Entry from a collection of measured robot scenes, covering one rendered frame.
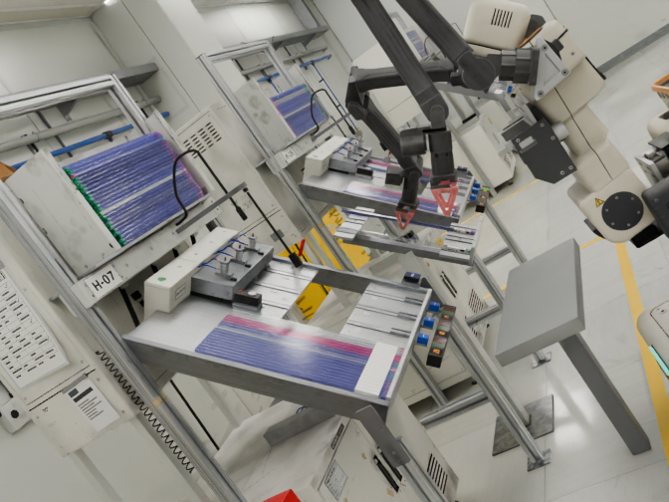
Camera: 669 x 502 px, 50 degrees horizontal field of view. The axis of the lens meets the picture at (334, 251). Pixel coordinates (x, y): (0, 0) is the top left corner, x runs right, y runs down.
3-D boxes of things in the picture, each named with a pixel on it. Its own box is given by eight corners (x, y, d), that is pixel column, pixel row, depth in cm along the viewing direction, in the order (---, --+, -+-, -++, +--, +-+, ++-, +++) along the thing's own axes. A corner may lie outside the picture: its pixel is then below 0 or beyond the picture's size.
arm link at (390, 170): (419, 174, 251) (421, 155, 255) (387, 169, 251) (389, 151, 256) (414, 195, 261) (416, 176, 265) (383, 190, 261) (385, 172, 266)
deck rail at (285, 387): (386, 422, 173) (389, 401, 170) (384, 427, 171) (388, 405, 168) (123, 354, 188) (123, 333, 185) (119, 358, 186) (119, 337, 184)
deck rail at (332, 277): (429, 306, 234) (432, 289, 231) (428, 309, 232) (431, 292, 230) (228, 261, 249) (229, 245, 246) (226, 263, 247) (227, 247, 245)
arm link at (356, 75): (335, 85, 220) (339, 63, 225) (346, 116, 231) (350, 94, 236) (483, 68, 207) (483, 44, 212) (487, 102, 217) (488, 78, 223)
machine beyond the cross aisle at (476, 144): (553, 142, 694) (446, -26, 668) (553, 162, 621) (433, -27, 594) (436, 212, 751) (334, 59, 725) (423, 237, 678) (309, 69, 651)
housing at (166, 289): (237, 268, 247) (239, 230, 241) (168, 332, 203) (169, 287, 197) (215, 263, 248) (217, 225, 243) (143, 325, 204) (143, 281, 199)
